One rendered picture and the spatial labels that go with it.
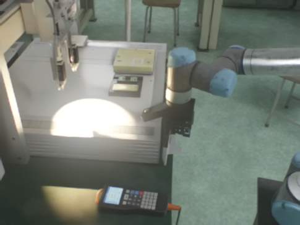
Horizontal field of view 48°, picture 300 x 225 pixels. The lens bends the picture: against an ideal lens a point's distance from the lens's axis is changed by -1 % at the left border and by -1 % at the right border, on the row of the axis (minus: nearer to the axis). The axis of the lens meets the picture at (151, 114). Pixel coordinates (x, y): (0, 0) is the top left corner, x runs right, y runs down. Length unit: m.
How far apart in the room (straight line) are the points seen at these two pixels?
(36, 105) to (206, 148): 1.39
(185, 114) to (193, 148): 1.31
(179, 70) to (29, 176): 0.57
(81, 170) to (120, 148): 0.14
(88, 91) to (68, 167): 0.31
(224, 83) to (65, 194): 0.56
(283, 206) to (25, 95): 0.93
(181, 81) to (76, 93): 0.48
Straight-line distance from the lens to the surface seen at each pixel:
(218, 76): 0.90
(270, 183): 1.35
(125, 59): 1.41
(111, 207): 0.97
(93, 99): 1.23
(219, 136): 2.46
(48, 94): 1.29
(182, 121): 1.03
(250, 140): 2.49
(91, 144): 1.08
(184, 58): 0.92
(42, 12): 1.08
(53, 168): 1.13
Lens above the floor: 1.53
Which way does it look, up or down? 36 degrees down
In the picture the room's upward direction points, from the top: 2 degrees clockwise
